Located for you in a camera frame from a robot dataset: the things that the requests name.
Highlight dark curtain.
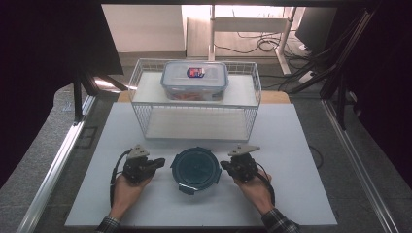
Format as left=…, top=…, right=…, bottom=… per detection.
left=336, top=0, right=412, bottom=189
left=0, top=0, right=124, bottom=189

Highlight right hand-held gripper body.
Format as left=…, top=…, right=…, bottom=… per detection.
left=227, top=144, right=261, bottom=183

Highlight person's right hand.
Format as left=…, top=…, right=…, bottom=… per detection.
left=233, top=169, right=274, bottom=210

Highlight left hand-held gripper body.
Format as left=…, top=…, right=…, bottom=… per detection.
left=122, top=144, right=154, bottom=185

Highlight black floor cables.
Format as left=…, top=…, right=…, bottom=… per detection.
left=214, top=30, right=310, bottom=62

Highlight thin black cable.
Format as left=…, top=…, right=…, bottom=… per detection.
left=307, top=144, right=325, bottom=170

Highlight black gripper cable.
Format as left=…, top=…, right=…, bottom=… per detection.
left=109, top=149, right=134, bottom=209
left=255, top=160, right=277, bottom=207

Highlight white power strip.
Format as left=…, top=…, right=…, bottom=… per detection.
left=297, top=71, right=315, bottom=85

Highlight white desk frame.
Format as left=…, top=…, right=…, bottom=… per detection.
left=207, top=4, right=297, bottom=76

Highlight person's left hand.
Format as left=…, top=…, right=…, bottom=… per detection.
left=111, top=174, right=154, bottom=213

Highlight dark round food container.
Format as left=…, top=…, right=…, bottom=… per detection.
left=170, top=146, right=223, bottom=196

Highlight aluminium frame rail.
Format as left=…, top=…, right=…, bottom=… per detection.
left=16, top=95, right=98, bottom=233
left=320, top=99, right=401, bottom=233

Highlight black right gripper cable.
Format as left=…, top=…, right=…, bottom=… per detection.
left=255, top=160, right=277, bottom=207

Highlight wooden table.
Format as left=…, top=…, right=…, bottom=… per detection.
left=116, top=90, right=292, bottom=105

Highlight white wire shelf basket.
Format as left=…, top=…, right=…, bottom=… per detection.
left=127, top=57, right=262, bottom=142

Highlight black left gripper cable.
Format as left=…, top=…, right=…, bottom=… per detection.
left=109, top=149, right=134, bottom=209

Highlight clear rectangular food container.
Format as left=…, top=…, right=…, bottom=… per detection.
left=160, top=60, right=230, bottom=102

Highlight black metal stand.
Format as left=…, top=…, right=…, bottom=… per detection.
left=287, top=9, right=381, bottom=131
left=71, top=71, right=129, bottom=126

